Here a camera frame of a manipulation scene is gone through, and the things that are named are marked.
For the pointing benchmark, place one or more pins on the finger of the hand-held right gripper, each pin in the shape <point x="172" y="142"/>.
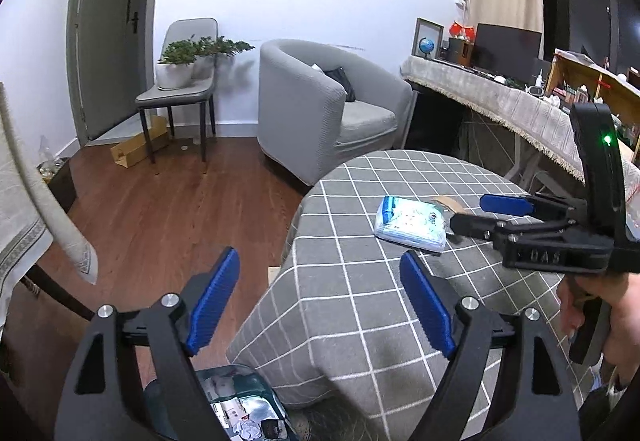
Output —
<point x="505" y="204"/>
<point x="475" y="223"/>

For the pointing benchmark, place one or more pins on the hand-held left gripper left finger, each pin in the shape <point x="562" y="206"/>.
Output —
<point x="215" y="301"/>

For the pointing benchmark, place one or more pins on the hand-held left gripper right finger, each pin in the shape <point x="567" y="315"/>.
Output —
<point x="427" y="306"/>

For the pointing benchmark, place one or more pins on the green waste bin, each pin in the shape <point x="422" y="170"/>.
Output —
<point x="260" y="388"/>

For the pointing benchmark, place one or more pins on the person's right hand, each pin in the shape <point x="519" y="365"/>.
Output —
<point x="625" y="316"/>

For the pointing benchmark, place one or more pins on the blue tissue pack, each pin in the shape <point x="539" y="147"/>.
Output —
<point x="410" y="223"/>

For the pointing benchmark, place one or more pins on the grey checkered tablecloth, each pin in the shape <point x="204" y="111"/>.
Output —
<point x="350" y="271"/>

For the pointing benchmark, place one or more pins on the beige fringed desk cloth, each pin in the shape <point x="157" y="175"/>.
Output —
<point x="510" y="106"/>

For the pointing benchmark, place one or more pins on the small white desk clock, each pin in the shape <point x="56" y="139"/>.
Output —
<point x="536" y="91"/>

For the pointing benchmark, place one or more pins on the pile of discarded packaging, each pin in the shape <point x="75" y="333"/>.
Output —
<point x="250" y="421"/>

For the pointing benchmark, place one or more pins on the wooden desk organizer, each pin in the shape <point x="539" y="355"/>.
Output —
<point x="575" y="71"/>

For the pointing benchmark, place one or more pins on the dark furniture leg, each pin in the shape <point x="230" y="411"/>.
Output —
<point x="60" y="296"/>

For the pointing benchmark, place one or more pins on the black computer monitor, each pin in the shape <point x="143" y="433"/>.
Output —
<point x="507" y="48"/>

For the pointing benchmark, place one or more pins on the long cardboard box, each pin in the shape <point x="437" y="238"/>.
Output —
<point x="132" y="148"/>

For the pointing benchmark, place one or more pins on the small blue globe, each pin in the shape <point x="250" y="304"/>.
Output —
<point x="428" y="46"/>

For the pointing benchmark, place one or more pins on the red desk ornament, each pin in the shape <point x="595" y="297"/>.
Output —
<point x="460" y="30"/>

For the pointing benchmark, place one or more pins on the black storage box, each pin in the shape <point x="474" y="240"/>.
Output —
<point x="62" y="188"/>

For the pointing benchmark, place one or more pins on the black handbag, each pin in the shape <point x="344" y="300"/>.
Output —
<point x="342" y="83"/>

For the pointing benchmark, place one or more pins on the grey armchair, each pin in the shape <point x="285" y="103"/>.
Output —
<point x="300" y="121"/>

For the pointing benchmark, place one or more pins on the beige patterned cloth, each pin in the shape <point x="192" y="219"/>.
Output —
<point x="20" y="211"/>

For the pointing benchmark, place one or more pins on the clear plastic bag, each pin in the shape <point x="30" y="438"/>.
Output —
<point x="50" y="156"/>

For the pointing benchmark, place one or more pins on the potted plant large white pot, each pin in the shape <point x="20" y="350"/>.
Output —
<point x="175" y="73"/>

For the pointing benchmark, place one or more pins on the grey door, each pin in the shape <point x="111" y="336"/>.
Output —
<point x="110" y="71"/>

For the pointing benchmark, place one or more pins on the potted bonsai small white pot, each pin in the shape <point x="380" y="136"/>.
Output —
<point x="220" y="46"/>

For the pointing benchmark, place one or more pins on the grey dining chair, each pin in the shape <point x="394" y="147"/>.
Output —
<point x="192" y="28"/>

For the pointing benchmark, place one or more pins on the grey desk frame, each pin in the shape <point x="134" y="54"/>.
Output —
<point x="540" y="171"/>

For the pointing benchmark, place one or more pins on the grey picture frame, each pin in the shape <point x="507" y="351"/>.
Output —
<point x="427" y="28"/>

